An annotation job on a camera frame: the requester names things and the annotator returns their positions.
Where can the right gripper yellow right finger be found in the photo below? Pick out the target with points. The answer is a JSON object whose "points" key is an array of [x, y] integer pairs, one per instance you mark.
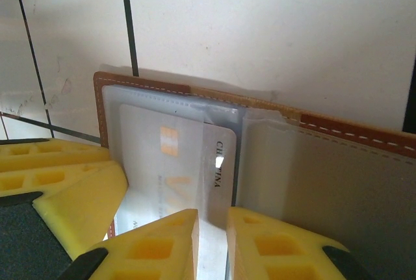
{"points": [[276, 254]]}

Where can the brown leather card holder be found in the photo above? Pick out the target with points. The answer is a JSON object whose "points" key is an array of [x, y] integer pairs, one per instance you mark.
{"points": [[325, 179]]}

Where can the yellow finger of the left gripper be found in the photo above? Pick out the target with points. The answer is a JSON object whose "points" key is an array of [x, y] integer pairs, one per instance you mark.
{"points": [[81, 202], [48, 156]]}

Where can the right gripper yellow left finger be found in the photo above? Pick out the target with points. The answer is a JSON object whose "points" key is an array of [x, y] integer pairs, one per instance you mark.
{"points": [[146, 254]]}

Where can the silver VIP credit card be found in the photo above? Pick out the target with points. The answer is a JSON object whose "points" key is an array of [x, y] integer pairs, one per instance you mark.
{"points": [[221, 153]]}

